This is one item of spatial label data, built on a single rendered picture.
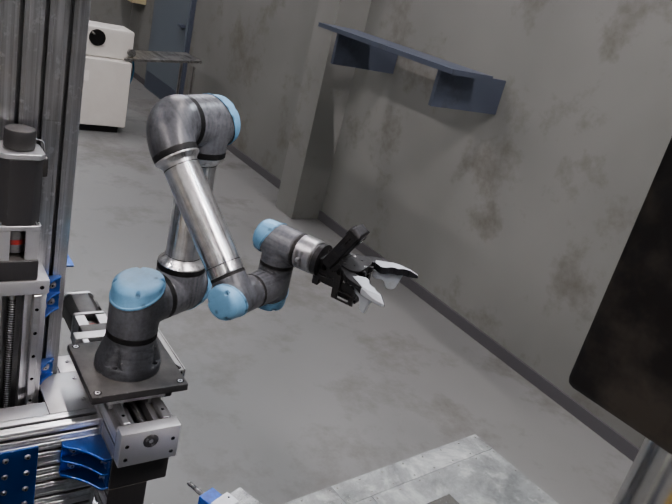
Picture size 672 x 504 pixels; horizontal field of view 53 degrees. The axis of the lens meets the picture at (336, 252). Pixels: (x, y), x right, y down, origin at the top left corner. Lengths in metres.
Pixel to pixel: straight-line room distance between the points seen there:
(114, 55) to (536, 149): 4.56
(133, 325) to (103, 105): 5.88
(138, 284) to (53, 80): 0.46
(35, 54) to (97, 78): 5.79
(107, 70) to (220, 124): 5.81
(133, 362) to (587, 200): 3.02
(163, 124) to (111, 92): 5.94
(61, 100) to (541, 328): 3.36
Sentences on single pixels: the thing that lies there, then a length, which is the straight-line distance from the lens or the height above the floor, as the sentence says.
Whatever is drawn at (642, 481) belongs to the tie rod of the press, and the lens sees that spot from 0.44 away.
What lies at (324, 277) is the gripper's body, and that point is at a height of 1.41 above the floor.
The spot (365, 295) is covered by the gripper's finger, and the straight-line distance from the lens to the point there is 1.29.
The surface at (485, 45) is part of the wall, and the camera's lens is 4.70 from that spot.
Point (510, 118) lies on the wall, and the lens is 4.47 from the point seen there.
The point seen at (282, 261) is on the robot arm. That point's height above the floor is 1.41.
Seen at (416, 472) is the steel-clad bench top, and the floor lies 0.80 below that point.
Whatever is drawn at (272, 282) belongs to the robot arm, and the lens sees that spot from 1.44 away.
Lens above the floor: 1.98
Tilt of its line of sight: 21 degrees down
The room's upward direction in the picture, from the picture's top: 14 degrees clockwise
